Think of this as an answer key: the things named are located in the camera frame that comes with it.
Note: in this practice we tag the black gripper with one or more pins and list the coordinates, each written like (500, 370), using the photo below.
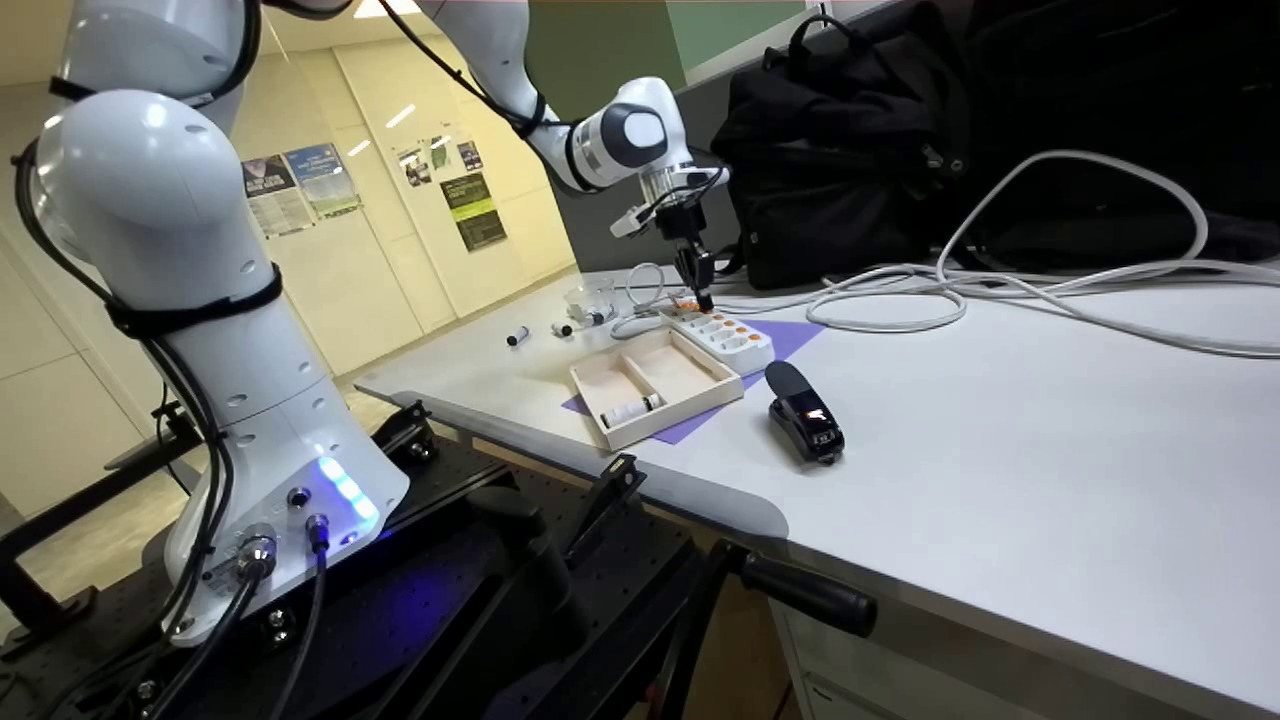
(682, 218)

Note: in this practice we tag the white divided tray box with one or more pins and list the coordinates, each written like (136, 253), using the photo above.
(644, 386)

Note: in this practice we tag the grey partition panel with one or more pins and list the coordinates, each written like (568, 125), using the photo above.
(585, 49)

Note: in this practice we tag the white extension cord power strip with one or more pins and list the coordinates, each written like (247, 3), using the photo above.
(724, 336)

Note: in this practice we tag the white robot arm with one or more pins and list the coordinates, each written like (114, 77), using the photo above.
(136, 190)

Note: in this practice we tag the dark wall poster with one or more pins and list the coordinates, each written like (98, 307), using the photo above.
(472, 208)

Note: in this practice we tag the blue wall poster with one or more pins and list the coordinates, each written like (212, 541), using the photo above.
(327, 182)

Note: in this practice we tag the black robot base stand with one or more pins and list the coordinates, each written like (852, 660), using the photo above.
(489, 599)

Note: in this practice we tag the black clamp handle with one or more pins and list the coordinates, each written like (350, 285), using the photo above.
(809, 594)

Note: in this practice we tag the black backpack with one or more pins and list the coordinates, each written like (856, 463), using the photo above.
(1018, 135)

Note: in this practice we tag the black stapler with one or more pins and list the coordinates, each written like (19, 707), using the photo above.
(801, 414)

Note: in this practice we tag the small black cylinder right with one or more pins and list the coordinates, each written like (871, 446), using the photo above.
(562, 328)

